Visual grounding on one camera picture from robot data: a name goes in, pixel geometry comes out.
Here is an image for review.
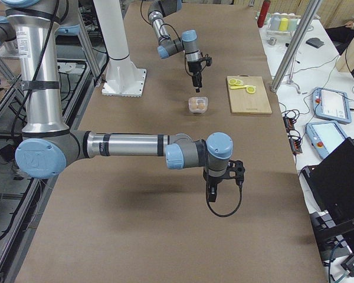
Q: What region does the small metal cup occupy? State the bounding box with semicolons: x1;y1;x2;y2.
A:
267;37;277;46

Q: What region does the yellow cup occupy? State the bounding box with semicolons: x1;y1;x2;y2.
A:
278;18;289;32

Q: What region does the near blue teach pendant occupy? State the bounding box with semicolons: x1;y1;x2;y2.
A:
306;120;348;159

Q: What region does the grey cup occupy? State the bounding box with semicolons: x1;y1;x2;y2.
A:
269;16;281;31

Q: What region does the red cylindrical bottle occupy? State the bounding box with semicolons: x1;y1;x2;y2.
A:
257;0;271;28

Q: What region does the aluminium frame post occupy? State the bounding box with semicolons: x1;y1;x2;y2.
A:
270;0;323;93

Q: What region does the yellow plastic knife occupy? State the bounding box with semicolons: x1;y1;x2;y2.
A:
230;85;248;90

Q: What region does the black power strip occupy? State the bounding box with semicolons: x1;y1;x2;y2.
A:
283;116;302;155

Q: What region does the far blue teach pendant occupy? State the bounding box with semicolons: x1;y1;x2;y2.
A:
312;87;352;124

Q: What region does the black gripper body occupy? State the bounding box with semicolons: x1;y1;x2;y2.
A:
203;169;229;195
187;60;202;76

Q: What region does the bamboo cutting board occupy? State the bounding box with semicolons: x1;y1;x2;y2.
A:
227;75;272;114

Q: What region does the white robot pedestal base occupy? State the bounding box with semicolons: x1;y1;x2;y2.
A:
93;0;147;97

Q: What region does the dark grey pad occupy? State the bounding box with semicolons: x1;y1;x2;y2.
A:
306;38;325;48

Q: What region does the black camera cable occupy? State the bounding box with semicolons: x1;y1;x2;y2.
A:
183;52;210;78
205;180;244;218

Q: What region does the clear plastic egg box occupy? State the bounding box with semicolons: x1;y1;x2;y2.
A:
188;97;208;114

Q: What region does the blue teach pendant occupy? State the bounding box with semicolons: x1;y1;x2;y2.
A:
312;87;352;124
306;120;348;159

